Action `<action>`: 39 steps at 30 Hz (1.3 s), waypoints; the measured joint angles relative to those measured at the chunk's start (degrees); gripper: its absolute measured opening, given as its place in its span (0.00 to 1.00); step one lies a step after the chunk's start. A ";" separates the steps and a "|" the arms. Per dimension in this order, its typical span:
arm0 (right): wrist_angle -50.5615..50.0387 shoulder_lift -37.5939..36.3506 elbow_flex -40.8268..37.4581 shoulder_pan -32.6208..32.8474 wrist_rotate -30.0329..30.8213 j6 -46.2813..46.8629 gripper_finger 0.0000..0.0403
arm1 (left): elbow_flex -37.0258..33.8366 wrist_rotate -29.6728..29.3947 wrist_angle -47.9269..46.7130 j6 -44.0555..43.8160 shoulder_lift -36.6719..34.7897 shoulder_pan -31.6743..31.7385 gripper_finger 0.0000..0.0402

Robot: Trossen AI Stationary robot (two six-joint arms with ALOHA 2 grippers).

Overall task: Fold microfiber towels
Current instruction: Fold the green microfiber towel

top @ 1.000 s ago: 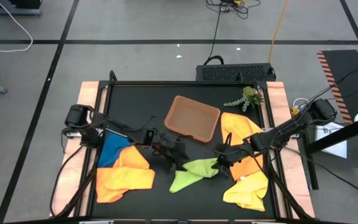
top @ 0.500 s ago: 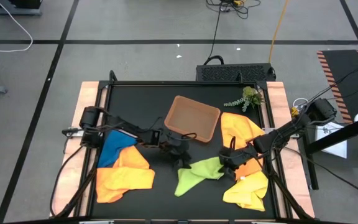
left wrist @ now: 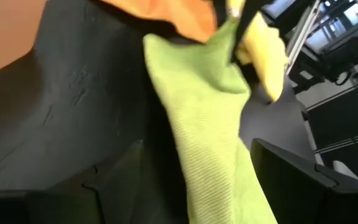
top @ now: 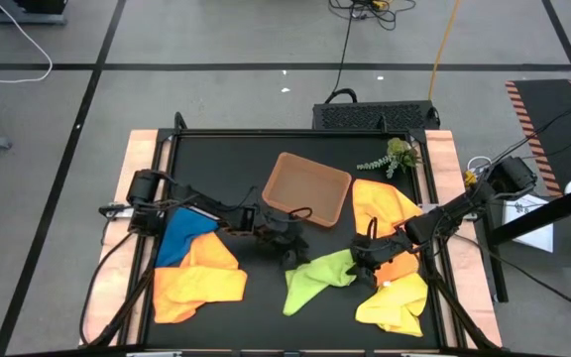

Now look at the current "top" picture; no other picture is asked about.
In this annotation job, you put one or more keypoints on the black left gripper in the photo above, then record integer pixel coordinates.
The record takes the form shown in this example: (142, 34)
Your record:
(280, 232)

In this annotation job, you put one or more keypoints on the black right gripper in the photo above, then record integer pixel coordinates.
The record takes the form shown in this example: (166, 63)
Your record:
(382, 248)

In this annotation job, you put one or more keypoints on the green microfiber towel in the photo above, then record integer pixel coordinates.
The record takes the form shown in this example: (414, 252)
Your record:
(315, 282)

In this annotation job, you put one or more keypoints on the orange plastic tray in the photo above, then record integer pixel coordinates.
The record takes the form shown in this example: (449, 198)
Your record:
(308, 191)

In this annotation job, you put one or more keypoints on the orange microfiber towel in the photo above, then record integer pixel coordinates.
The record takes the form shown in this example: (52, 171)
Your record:
(379, 203)
(196, 287)

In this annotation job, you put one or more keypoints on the blue microfiber towel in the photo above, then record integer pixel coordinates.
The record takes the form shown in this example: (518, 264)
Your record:
(181, 238)

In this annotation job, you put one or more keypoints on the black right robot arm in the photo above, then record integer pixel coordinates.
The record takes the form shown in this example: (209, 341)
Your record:
(464, 203)

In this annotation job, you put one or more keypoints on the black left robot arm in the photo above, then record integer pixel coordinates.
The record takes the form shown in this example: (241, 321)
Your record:
(206, 205)

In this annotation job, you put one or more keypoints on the yellow microfiber towel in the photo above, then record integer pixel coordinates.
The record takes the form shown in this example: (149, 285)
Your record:
(394, 307)

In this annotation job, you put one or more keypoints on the artificial green plant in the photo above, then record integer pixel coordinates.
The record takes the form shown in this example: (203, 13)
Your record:
(399, 151)

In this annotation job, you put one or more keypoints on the yellow plug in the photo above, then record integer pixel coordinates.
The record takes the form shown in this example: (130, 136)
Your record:
(470, 179)

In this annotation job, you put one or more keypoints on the black computer case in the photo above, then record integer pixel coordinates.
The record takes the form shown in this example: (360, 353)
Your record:
(375, 116)

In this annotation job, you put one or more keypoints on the white paper sheet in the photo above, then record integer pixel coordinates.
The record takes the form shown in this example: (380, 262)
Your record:
(538, 240)

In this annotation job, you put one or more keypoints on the black metal beam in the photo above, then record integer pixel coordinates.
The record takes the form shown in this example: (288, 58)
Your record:
(538, 218)

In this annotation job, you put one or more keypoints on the black hazard-striped mat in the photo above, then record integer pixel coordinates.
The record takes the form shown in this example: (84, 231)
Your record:
(553, 114)

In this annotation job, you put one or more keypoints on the grey desk base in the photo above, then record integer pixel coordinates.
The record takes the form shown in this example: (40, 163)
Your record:
(18, 20)

